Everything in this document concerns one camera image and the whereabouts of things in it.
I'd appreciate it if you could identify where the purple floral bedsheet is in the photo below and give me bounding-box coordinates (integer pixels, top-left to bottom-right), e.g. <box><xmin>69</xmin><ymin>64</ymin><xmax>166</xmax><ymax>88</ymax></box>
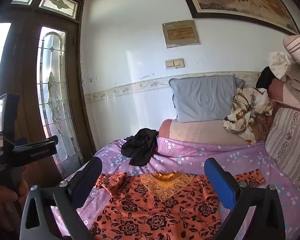
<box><xmin>51</xmin><ymin>137</ymin><xmax>300</xmax><ymax>240</ymax></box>

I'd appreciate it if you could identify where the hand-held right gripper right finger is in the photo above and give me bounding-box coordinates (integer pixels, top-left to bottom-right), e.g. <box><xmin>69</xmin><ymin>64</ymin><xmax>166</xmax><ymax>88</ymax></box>
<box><xmin>204</xmin><ymin>157</ymin><xmax>287</xmax><ymax>240</ymax></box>

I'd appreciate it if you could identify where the beige light switch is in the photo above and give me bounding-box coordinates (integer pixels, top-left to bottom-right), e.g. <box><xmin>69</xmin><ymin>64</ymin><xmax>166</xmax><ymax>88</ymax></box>
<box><xmin>165</xmin><ymin>58</ymin><xmax>185</xmax><ymax>70</ymax></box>

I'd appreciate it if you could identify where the person's left hand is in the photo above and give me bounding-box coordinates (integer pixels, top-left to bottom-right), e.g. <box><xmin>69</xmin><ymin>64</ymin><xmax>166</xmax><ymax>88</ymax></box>
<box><xmin>0</xmin><ymin>180</ymin><xmax>28</xmax><ymax>232</ymax></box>

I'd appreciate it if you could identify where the black garment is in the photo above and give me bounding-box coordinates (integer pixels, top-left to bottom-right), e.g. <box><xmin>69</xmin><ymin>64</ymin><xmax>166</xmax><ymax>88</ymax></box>
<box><xmin>256</xmin><ymin>66</ymin><xmax>280</xmax><ymax>89</ymax></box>

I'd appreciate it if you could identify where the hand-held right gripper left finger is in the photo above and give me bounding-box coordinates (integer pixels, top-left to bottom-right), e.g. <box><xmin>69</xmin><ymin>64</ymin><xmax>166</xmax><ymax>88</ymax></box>
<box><xmin>19</xmin><ymin>156</ymin><xmax>103</xmax><ymax>240</ymax></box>

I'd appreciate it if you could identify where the cream brown floral cloth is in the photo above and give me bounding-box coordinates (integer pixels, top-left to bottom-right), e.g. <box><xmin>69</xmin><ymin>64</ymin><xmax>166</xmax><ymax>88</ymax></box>
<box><xmin>222</xmin><ymin>87</ymin><xmax>274</xmax><ymax>145</ymax></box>

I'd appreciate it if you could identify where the pink striped pillow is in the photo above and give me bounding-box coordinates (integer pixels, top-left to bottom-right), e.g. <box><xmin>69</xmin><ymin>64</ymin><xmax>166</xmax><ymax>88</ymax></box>
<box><xmin>283</xmin><ymin>34</ymin><xmax>300</xmax><ymax>70</ymax></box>

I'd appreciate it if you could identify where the stained glass transom window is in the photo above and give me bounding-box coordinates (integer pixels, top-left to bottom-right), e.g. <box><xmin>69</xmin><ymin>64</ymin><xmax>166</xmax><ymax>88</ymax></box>
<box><xmin>11</xmin><ymin>0</ymin><xmax>87</xmax><ymax>23</ymax></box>

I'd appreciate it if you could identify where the wooden glass-panel door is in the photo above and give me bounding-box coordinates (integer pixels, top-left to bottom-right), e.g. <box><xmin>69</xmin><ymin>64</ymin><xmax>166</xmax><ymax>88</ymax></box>
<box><xmin>0</xmin><ymin>7</ymin><xmax>97</xmax><ymax>180</ymax></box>

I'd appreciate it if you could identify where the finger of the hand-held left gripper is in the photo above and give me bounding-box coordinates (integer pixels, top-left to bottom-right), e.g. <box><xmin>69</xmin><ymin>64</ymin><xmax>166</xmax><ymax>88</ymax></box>
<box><xmin>14</xmin><ymin>135</ymin><xmax>59</xmax><ymax>151</ymax></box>

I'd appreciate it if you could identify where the grey cloth on floor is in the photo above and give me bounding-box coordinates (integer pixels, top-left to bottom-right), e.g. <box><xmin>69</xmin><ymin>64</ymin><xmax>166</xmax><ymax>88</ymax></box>
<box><xmin>168</xmin><ymin>75</ymin><xmax>246</xmax><ymax>123</ymax></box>

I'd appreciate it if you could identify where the pink bolster cushion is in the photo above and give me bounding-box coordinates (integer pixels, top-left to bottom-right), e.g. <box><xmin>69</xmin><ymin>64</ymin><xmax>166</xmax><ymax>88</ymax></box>
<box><xmin>157</xmin><ymin>119</ymin><xmax>251</xmax><ymax>146</ymax></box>

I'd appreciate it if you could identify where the framed wall plaque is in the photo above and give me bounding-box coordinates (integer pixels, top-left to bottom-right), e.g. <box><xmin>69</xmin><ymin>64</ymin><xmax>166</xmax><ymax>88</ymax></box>
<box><xmin>161</xmin><ymin>20</ymin><xmax>201</xmax><ymax>49</ymax></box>

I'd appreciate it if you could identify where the striped floral pillow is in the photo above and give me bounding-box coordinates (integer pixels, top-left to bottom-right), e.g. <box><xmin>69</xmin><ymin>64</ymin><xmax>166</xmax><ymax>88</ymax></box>
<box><xmin>264</xmin><ymin>107</ymin><xmax>300</xmax><ymax>198</ymax></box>

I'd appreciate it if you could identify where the white crumpled cloth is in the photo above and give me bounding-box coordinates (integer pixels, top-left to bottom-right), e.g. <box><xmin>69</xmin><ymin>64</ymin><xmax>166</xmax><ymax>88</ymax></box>
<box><xmin>268</xmin><ymin>52</ymin><xmax>293</xmax><ymax>79</ymax></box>

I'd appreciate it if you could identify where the orange black floral shirt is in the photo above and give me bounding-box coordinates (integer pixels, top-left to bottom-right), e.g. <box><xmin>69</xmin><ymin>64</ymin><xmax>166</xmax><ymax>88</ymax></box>
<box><xmin>89</xmin><ymin>169</ymin><xmax>267</xmax><ymax>240</ymax></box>

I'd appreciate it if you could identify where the black crumpled cloth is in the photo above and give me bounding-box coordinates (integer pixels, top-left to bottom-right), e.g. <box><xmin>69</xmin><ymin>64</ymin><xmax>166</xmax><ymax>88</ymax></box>
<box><xmin>121</xmin><ymin>128</ymin><xmax>159</xmax><ymax>167</ymax></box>

